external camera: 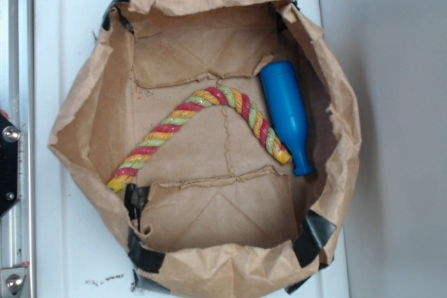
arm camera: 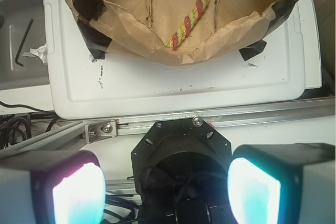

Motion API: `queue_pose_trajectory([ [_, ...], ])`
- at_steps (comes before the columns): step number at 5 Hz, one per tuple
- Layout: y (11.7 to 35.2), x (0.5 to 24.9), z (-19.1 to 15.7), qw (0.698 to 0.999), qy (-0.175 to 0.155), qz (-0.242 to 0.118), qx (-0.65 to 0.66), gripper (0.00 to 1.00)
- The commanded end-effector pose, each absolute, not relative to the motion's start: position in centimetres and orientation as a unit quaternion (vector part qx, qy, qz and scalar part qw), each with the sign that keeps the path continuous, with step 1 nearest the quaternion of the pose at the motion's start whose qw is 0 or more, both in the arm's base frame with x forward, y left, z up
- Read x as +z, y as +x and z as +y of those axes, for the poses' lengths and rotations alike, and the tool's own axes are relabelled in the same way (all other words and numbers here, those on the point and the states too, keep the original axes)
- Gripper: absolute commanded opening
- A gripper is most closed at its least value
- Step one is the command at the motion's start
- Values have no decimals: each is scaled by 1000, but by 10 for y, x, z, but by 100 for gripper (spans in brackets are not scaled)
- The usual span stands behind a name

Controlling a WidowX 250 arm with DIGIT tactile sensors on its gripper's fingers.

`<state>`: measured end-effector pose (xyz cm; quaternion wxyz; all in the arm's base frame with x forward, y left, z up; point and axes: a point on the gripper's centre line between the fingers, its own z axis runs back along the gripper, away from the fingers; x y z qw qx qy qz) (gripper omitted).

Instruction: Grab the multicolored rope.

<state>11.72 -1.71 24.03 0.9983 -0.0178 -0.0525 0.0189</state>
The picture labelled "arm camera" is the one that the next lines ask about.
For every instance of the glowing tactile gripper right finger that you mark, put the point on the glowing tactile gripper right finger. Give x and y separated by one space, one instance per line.
283 183

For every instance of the crumpled white paper scrap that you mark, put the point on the crumpled white paper scrap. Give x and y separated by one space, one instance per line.
40 52

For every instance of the aluminium extrusion rail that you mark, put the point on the aluminium extrusion rail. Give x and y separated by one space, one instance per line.
76 134

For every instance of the grey plastic tray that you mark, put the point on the grey plastic tray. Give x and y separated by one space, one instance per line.
22 29

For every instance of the brown paper bag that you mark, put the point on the brown paper bag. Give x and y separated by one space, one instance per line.
178 32

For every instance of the black hex key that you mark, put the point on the black hex key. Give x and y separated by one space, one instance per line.
22 42

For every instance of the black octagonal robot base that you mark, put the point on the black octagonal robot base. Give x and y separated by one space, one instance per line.
183 179

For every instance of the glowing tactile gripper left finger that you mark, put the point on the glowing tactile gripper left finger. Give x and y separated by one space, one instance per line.
51 187

